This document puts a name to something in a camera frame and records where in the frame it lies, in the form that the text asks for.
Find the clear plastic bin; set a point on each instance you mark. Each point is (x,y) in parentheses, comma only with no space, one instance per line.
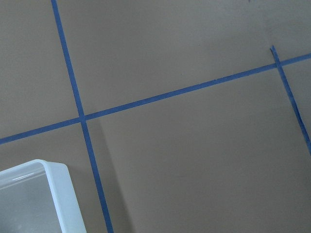
(38,197)

